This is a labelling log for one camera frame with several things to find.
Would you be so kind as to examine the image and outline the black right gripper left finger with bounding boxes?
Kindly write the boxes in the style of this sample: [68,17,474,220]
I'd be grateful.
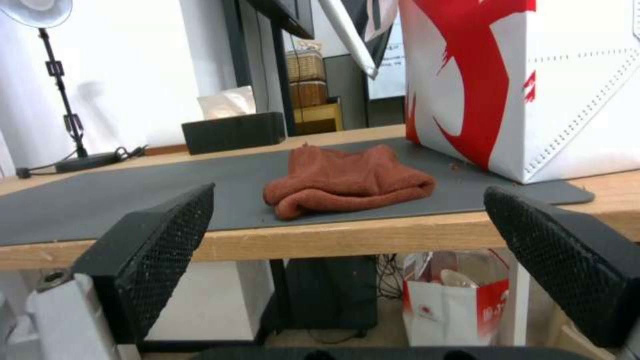
[25,182,217,360]

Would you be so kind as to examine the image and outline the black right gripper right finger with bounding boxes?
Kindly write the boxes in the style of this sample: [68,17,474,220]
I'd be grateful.
[483,186,640,349]

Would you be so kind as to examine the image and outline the small red and white paper bag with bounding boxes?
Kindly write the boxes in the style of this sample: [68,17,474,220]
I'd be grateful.
[402,250,512,348]

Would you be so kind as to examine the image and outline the red and white takeout bag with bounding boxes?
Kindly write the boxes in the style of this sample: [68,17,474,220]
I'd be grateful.
[398,0,640,185]

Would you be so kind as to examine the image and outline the folded orange-brown towel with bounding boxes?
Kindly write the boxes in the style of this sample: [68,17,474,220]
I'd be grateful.
[263,144,437,220]

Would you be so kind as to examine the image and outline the dark grey desk mat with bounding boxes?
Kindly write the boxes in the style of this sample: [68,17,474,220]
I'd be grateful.
[0,137,596,247]

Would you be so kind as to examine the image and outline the black tissue box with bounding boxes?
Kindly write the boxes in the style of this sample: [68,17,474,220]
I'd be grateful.
[181,111,288,156]

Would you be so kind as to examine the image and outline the black computer tower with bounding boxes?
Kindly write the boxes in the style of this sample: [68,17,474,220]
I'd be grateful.
[279,257,379,331]

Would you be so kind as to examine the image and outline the white lamp on black stand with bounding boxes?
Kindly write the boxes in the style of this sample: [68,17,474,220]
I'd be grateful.
[0,0,132,174]

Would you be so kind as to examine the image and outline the yellow wooden cabinet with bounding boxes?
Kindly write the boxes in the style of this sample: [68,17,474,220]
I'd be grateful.
[292,103,345,136]

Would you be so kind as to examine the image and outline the woven wicker basket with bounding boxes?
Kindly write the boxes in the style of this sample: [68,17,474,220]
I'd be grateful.
[285,40,327,83]

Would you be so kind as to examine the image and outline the black monitor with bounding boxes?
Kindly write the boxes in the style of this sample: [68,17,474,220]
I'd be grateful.
[238,0,316,41]

